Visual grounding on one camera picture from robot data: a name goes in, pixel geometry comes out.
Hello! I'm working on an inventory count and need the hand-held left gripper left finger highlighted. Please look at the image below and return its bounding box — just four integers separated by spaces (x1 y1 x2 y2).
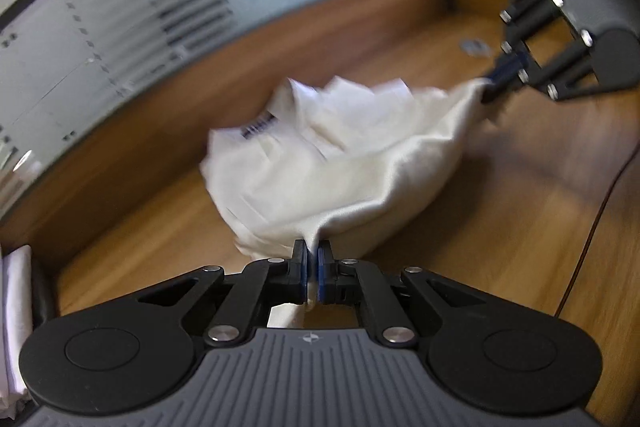
135 238 310 349

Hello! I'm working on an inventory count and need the white cloth pile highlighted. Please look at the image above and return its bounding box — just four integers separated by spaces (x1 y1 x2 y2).
0 246 35 415

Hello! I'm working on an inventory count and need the cream white collared shirt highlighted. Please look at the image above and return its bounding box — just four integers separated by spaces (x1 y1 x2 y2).
199 74 493 333

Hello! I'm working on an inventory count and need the thin brown cable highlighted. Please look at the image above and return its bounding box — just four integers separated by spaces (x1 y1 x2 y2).
555 152 640 318

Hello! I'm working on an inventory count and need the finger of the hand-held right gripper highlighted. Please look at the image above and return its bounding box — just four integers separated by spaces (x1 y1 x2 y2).
485 0 565 83
481 31 602 104

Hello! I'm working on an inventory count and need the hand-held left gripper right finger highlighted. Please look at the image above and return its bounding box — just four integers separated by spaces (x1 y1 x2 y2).
316 238 491 349

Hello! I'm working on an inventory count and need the striped frosted glass partition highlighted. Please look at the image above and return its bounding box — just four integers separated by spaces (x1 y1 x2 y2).
0 0 441 220

